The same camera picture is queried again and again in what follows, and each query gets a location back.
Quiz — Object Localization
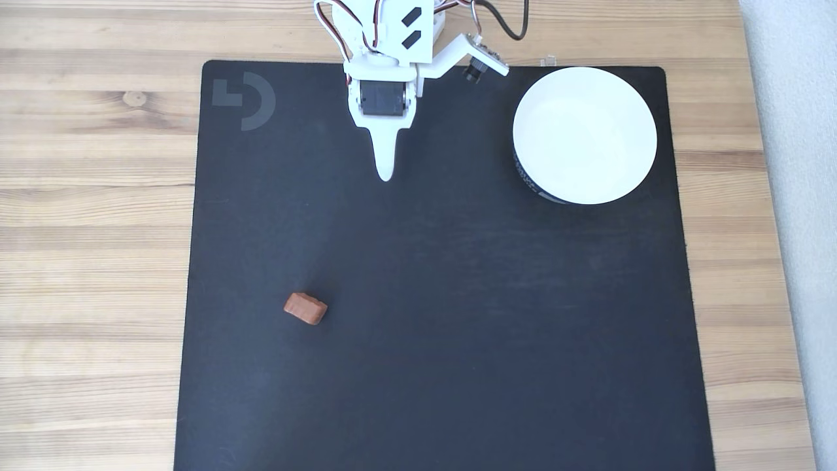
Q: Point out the red white black servo wire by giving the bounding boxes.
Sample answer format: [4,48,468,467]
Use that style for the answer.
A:
[313,0,355,84]
[432,0,486,35]

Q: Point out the brown brick toy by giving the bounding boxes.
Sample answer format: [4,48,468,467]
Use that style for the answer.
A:
[284,292,328,326]

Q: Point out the black desk mat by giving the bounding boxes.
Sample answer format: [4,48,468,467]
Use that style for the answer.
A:
[173,60,717,471]

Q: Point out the camera module on white bracket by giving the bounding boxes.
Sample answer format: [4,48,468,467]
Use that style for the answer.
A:
[416,31,511,86]

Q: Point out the white round bowl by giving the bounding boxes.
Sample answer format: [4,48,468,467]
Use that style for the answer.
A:
[512,67,658,205]

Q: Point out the black camera cable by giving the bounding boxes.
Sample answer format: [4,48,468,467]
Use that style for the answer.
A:
[476,0,530,42]

